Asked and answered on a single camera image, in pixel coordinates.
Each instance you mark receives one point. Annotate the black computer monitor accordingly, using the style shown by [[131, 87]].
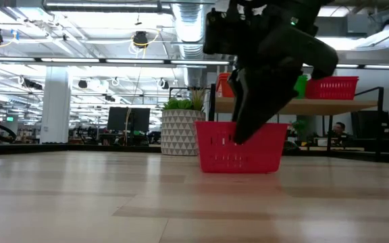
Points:
[[128, 119], [370, 125]]

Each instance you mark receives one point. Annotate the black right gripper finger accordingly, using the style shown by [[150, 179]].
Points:
[[265, 101], [235, 87]]

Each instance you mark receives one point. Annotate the wooden shelf board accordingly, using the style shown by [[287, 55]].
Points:
[[333, 107]]

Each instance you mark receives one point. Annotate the small green background plant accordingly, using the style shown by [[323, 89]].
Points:
[[298, 126]]

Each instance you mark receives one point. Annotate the black ceiling spotlight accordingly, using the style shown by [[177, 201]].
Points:
[[163, 83], [82, 83]]

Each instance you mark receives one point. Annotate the green succulent plant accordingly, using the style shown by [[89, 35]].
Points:
[[181, 104]]

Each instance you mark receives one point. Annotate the wide silver ventilation duct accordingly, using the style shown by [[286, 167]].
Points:
[[189, 33]]

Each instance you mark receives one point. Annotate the white pillar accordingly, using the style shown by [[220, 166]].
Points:
[[56, 108]]

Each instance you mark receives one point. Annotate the person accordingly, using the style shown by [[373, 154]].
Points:
[[339, 129]]

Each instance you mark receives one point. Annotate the linear ceiling light strip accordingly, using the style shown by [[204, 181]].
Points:
[[133, 61]]

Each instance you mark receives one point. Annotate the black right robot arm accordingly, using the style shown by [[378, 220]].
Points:
[[302, 10]]

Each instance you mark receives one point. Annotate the green exit sign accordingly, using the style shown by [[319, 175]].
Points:
[[10, 119]]

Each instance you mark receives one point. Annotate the black metal shelf frame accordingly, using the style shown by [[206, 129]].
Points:
[[381, 128]]

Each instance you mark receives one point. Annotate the white triangle-patterned plant pot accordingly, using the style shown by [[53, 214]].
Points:
[[181, 135]]

